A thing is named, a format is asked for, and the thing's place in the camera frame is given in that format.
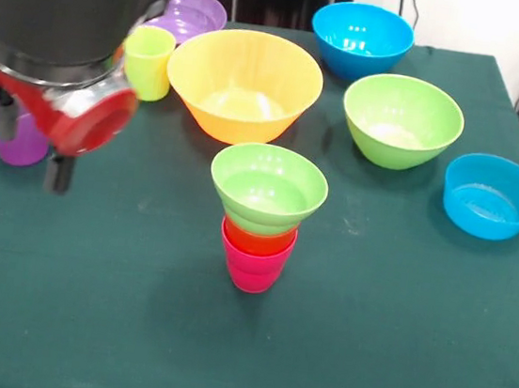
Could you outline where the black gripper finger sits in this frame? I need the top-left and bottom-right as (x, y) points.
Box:
(0, 85), (22, 144)
(43, 151), (77, 196)

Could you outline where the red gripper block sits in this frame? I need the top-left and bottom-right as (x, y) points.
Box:
(0, 48), (145, 166)

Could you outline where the purple cup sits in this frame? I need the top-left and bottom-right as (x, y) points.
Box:
(0, 84), (57, 171)

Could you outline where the large orange bowl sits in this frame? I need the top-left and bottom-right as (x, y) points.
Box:
(158, 20), (331, 156)

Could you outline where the small ribbed green bowl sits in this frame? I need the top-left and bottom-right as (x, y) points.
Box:
(202, 136), (335, 244)

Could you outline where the orange-red cup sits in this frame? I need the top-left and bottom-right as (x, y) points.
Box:
(220, 215), (299, 262)

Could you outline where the pink cup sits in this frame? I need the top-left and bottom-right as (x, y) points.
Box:
(212, 220), (299, 299)

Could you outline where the green cup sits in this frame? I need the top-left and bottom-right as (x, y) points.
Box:
(118, 23), (180, 105)

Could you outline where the purple bowl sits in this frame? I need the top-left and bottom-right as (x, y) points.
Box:
(140, 0), (231, 52)

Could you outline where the dark green tablecloth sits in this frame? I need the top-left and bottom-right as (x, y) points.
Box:
(0, 0), (519, 388)

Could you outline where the deep blue bowl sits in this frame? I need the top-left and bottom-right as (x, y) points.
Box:
(305, 0), (419, 89)

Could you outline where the large green bowl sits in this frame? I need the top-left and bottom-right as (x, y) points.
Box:
(336, 68), (471, 178)

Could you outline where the shallow blue bowl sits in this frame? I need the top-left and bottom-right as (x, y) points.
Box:
(437, 148), (519, 244)

